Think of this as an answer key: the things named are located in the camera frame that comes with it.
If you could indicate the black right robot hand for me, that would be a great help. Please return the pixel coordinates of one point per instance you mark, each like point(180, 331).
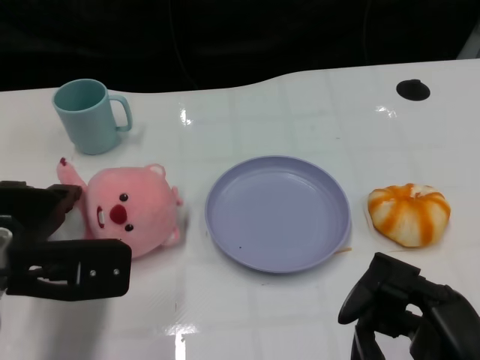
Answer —
point(438, 322)

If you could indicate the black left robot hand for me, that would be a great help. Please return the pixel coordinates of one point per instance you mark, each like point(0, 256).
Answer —
point(75, 270)

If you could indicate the pink plush doll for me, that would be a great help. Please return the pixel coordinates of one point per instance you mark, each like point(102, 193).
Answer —
point(138, 202)

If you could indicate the purple plastic plate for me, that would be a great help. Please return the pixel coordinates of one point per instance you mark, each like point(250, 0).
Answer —
point(277, 213)

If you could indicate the orange striped bun toy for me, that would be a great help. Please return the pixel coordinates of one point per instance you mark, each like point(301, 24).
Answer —
point(408, 213)

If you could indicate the teal plastic mug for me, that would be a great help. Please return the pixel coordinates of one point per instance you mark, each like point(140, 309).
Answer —
point(90, 123)

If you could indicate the black backdrop cloth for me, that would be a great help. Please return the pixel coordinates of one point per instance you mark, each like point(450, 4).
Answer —
point(225, 41)

